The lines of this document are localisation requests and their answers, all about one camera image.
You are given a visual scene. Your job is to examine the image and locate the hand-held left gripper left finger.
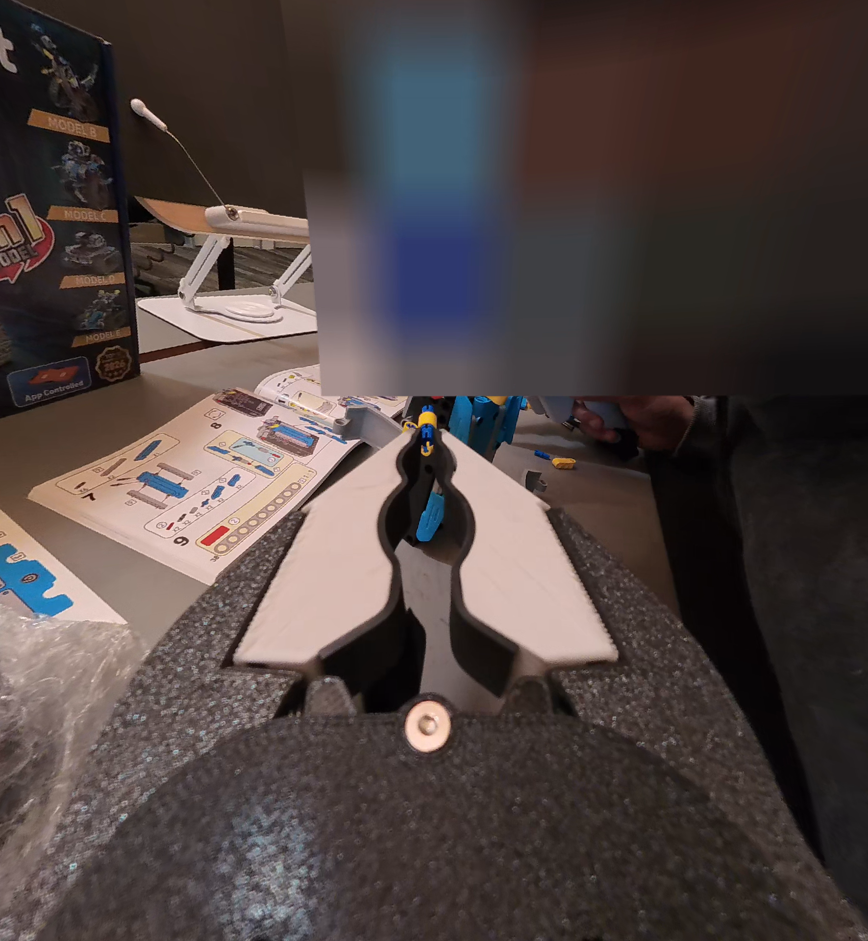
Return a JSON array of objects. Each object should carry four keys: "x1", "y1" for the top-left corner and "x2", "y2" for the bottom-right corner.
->
[{"x1": 232, "y1": 428, "x2": 429, "y2": 713}]

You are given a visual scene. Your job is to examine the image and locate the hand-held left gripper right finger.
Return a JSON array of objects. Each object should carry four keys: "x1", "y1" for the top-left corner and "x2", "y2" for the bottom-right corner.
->
[{"x1": 434, "y1": 428, "x2": 620, "y2": 713}]

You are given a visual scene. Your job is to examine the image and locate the grey curved panel piece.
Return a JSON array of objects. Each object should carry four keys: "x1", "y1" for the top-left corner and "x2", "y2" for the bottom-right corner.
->
[{"x1": 333, "y1": 408, "x2": 550, "y2": 495}]

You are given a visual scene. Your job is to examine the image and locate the grey desk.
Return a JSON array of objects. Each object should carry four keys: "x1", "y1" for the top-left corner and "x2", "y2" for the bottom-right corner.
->
[{"x1": 0, "y1": 297, "x2": 681, "y2": 883}]

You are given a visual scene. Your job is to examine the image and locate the person's right hand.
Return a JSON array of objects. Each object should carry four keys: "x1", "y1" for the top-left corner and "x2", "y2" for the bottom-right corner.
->
[{"x1": 573, "y1": 397, "x2": 695, "y2": 451}]

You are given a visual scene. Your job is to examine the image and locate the blue and black brick model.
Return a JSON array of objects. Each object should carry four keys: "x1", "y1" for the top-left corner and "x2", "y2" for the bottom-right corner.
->
[{"x1": 400, "y1": 396, "x2": 530, "y2": 545}]

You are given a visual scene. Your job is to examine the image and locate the building instruction booklet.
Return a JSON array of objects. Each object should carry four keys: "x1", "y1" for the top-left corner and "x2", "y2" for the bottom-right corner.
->
[{"x1": 28, "y1": 364, "x2": 409, "y2": 585}]

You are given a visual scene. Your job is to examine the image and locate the clear plastic bag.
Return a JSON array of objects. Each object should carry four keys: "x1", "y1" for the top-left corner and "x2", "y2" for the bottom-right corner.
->
[{"x1": 0, "y1": 584, "x2": 148, "y2": 868}]

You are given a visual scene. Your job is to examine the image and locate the white laptop stand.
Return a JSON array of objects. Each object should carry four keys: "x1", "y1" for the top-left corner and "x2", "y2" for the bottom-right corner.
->
[{"x1": 134, "y1": 195, "x2": 319, "y2": 345}]

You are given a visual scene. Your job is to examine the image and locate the blue printed kit box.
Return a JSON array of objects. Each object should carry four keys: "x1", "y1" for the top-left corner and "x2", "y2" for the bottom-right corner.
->
[{"x1": 0, "y1": 0, "x2": 141, "y2": 429}]

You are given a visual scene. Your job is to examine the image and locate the white tethered stylus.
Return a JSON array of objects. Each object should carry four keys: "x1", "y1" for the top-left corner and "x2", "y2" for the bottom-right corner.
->
[{"x1": 129, "y1": 98, "x2": 229, "y2": 210}]

